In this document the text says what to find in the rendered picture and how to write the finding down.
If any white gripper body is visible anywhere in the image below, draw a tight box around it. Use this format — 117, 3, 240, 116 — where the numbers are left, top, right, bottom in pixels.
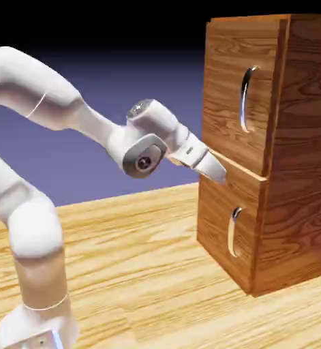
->
193, 149, 228, 184

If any short wooden cabinet door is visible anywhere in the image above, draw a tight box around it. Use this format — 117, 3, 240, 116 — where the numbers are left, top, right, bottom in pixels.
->
196, 151, 269, 295

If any tall wooden cabinet door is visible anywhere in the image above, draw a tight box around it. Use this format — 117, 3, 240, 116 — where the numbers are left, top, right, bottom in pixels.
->
201, 15, 291, 177

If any wooden cabinet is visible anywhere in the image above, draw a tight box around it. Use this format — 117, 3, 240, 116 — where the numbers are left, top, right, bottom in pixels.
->
196, 14, 321, 298

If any short curved metal handle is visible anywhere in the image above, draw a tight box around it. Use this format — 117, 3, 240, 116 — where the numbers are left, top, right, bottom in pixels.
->
227, 207, 243, 258

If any long curved metal handle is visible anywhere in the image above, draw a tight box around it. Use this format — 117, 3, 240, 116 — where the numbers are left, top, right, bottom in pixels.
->
239, 65, 260, 134

